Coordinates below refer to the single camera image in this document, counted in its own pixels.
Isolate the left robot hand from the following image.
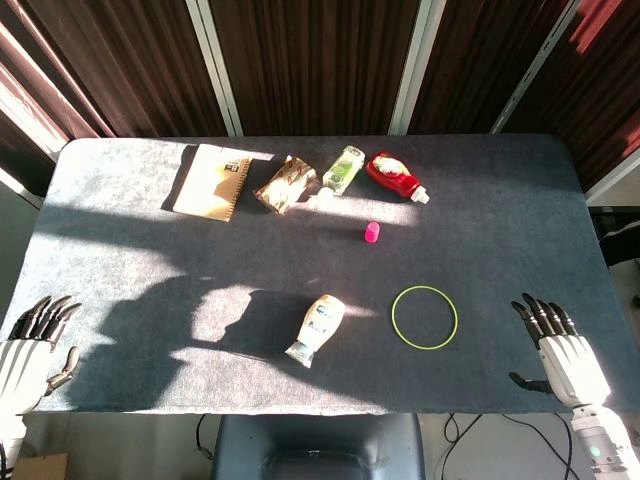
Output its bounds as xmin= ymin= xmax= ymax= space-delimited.
xmin=0 ymin=294 xmax=83 ymax=416

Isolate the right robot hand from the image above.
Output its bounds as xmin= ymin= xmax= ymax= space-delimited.
xmin=508 ymin=292 xmax=614 ymax=409

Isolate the thin yellow-green ring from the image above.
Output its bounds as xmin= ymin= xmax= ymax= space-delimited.
xmin=391 ymin=285 xmax=459 ymax=350

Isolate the brown cardboard box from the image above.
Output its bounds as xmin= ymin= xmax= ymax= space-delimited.
xmin=12 ymin=452 xmax=70 ymax=480

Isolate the black equipment beside table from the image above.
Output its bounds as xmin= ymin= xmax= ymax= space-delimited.
xmin=598 ymin=204 xmax=640 ymax=274

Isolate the dark grey felt table cloth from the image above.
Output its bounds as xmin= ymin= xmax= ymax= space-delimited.
xmin=0 ymin=135 xmax=640 ymax=417

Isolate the white mayonnaise squeeze bottle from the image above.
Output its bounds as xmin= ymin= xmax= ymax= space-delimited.
xmin=284 ymin=293 xmax=347 ymax=370

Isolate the kraft spiral notebook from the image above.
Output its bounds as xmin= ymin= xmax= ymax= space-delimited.
xmin=172 ymin=143 xmax=255 ymax=223

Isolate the red ketchup squeeze bottle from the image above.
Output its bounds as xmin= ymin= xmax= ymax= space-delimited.
xmin=364 ymin=151 xmax=431 ymax=205

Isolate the dark blue chair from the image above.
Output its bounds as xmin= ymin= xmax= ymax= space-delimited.
xmin=212 ymin=413 xmax=427 ymax=480

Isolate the dark brown curtain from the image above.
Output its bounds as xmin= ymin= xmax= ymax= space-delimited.
xmin=209 ymin=0 xmax=420 ymax=137
xmin=504 ymin=0 xmax=640 ymax=194
xmin=0 ymin=0 xmax=229 ymax=196
xmin=409 ymin=0 xmax=571 ymax=135

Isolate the clear green liquid bottle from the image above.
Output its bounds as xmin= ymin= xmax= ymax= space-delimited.
xmin=312 ymin=144 xmax=367 ymax=202

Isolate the brown snack packet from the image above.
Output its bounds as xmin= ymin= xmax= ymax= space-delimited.
xmin=252 ymin=154 xmax=319 ymax=216

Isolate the black cable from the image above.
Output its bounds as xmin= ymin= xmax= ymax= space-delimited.
xmin=195 ymin=414 xmax=217 ymax=459
xmin=439 ymin=413 xmax=484 ymax=480

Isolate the white frame post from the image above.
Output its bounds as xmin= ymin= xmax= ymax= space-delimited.
xmin=388 ymin=0 xmax=442 ymax=136
xmin=185 ymin=0 xmax=245 ymax=137
xmin=491 ymin=0 xmax=585 ymax=135

